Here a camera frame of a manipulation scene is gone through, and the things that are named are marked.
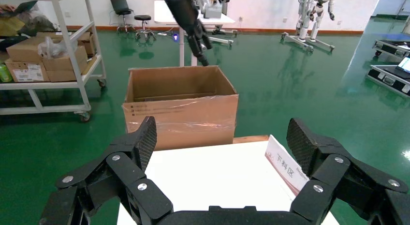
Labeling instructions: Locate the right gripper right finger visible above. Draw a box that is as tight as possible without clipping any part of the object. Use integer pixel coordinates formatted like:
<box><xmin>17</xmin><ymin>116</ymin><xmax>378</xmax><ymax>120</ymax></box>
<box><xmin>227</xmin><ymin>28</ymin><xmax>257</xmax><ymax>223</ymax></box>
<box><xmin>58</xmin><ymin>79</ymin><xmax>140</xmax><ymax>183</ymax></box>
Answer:
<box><xmin>286</xmin><ymin>118</ymin><xmax>410</xmax><ymax>225</ymax></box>

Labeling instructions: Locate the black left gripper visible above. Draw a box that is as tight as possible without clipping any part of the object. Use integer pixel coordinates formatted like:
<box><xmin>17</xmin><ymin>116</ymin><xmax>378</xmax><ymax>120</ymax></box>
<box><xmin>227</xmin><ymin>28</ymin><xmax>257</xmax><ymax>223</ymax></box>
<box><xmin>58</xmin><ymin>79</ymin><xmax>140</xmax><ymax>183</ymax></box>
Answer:
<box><xmin>159</xmin><ymin>0</ymin><xmax>212</xmax><ymax>67</ymax></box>

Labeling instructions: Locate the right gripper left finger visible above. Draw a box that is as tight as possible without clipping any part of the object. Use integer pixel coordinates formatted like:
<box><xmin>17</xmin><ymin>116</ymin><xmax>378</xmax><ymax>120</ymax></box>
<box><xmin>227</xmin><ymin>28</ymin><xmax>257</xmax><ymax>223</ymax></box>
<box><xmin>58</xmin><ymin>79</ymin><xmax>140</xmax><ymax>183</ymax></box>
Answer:
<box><xmin>38</xmin><ymin>116</ymin><xmax>174</xmax><ymax>225</ymax></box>

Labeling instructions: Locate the large brown cardboard box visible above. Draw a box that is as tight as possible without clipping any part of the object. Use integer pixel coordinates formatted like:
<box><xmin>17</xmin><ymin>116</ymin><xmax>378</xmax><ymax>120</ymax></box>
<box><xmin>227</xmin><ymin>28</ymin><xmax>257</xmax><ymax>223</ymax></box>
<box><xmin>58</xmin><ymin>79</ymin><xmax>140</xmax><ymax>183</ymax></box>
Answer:
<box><xmin>121</xmin><ymin>65</ymin><xmax>240</xmax><ymax>151</ymax></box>

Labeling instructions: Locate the plain brown cardboard box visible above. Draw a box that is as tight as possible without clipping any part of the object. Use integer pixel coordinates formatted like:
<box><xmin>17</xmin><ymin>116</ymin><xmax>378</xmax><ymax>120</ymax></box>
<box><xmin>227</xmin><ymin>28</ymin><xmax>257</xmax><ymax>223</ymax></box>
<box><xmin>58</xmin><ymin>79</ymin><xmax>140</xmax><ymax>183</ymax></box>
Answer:
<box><xmin>6</xmin><ymin>36</ymin><xmax>49</xmax><ymax>63</ymax></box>
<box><xmin>36</xmin><ymin>31</ymin><xmax>96</xmax><ymax>57</ymax></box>
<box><xmin>42</xmin><ymin>45</ymin><xmax>88</xmax><ymax>83</ymax></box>

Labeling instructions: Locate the cardboard box with white label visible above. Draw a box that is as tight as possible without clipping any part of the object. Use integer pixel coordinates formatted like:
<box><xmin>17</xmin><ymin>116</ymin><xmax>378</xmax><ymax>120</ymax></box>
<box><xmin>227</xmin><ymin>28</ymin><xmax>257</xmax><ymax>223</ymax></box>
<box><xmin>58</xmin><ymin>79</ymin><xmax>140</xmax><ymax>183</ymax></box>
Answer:
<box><xmin>4</xmin><ymin>59</ymin><xmax>51</xmax><ymax>83</ymax></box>

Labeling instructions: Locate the white standing desk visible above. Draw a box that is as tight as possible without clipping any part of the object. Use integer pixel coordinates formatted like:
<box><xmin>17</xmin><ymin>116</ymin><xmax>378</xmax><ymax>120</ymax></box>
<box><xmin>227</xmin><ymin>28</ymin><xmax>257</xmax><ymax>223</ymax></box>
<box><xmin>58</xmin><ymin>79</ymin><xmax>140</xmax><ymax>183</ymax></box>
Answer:
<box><xmin>153</xmin><ymin>0</ymin><xmax>236</xmax><ymax>67</ymax></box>

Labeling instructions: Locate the acrylic sign with red stripe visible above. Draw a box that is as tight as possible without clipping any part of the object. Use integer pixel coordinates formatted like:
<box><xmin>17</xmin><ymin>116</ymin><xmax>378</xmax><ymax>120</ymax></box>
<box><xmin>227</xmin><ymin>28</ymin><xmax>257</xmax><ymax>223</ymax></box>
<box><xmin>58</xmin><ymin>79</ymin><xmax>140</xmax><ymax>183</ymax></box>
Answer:
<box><xmin>264</xmin><ymin>135</ymin><xmax>311</xmax><ymax>196</ymax></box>

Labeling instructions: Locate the black round stool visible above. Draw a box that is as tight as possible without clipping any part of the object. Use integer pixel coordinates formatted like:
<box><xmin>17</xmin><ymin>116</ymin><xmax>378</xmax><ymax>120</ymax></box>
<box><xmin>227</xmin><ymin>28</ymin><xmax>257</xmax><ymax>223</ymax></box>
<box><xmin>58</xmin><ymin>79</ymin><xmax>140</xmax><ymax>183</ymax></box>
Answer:
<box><xmin>133</xmin><ymin>14</ymin><xmax>158</xmax><ymax>42</ymax></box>

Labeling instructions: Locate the black office chair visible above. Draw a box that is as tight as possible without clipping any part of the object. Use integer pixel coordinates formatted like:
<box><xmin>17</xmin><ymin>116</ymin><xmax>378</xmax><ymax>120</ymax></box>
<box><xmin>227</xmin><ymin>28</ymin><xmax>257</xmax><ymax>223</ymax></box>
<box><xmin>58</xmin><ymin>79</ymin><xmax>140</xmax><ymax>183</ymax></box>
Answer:
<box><xmin>115</xmin><ymin>9</ymin><xmax>137</xmax><ymax>34</ymax></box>

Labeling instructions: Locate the brown wooden board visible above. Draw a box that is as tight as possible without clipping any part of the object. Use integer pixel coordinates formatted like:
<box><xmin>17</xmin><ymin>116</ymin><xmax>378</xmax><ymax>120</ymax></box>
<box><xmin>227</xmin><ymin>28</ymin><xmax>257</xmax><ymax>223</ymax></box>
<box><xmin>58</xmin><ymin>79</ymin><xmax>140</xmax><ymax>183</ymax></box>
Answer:
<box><xmin>233</xmin><ymin>135</ymin><xmax>270</xmax><ymax>144</ymax></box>

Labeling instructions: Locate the white wheeled robot stand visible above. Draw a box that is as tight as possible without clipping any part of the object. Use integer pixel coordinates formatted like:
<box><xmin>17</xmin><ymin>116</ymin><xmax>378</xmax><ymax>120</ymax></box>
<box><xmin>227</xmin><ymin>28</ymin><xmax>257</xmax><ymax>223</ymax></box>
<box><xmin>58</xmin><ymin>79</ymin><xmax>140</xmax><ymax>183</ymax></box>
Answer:
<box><xmin>281</xmin><ymin>23</ymin><xmax>336</xmax><ymax>54</ymax></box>

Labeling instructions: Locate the black flight case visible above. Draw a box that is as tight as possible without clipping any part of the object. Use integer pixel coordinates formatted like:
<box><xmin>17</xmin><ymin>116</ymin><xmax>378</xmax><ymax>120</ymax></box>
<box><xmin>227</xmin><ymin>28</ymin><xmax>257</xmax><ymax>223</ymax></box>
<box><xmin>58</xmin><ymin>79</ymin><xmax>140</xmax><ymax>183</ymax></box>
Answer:
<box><xmin>372</xmin><ymin>40</ymin><xmax>410</xmax><ymax>59</ymax></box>
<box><xmin>366</xmin><ymin>64</ymin><xmax>410</xmax><ymax>98</ymax></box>

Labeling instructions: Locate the laptop with lit screen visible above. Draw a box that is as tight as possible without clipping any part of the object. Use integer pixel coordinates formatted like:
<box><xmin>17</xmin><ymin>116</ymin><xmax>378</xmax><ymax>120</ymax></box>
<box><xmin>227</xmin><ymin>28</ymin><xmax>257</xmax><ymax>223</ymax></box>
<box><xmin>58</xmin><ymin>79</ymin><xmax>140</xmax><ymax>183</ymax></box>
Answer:
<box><xmin>395</xmin><ymin>57</ymin><xmax>410</xmax><ymax>75</ymax></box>

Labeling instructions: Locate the white metal shelf cart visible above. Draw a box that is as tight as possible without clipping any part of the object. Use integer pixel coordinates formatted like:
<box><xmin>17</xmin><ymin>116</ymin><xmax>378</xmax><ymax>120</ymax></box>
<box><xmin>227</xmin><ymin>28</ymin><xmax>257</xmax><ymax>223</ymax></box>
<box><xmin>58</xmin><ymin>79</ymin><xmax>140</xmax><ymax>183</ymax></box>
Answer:
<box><xmin>0</xmin><ymin>0</ymin><xmax>107</xmax><ymax>122</ymax></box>

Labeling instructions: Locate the clear plastic bag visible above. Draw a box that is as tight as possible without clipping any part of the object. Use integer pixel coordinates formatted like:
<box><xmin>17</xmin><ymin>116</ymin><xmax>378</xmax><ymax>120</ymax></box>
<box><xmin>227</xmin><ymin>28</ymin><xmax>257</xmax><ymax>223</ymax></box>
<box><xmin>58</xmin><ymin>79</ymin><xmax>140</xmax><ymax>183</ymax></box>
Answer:
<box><xmin>38</xmin><ymin>36</ymin><xmax>78</xmax><ymax>60</ymax></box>

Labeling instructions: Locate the green bottle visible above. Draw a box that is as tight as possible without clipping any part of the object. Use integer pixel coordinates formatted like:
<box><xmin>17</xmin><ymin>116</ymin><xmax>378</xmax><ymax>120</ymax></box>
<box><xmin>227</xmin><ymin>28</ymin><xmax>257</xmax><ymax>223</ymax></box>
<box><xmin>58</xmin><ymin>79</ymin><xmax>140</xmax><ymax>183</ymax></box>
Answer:
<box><xmin>0</xmin><ymin>63</ymin><xmax>14</xmax><ymax>83</ymax></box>

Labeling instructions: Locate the grey plastic bag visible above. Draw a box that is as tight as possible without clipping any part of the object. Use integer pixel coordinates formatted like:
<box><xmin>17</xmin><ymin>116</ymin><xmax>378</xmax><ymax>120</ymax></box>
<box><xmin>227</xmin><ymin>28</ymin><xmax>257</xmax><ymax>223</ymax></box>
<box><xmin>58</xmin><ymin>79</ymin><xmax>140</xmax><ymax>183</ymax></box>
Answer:
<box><xmin>18</xmin><ymin>11</ymin><xmax>59</xmax><ymax>34</ymax></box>

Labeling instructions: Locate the yellow bag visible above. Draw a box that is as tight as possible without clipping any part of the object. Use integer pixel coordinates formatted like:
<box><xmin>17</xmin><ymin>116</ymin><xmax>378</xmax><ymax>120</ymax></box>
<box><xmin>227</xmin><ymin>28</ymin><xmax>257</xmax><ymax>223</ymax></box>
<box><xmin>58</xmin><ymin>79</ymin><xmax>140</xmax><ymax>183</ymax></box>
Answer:
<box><xmin>0</xmin><ymin>16</ymin><xmax>26</xmax><ymax>37</ymax></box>

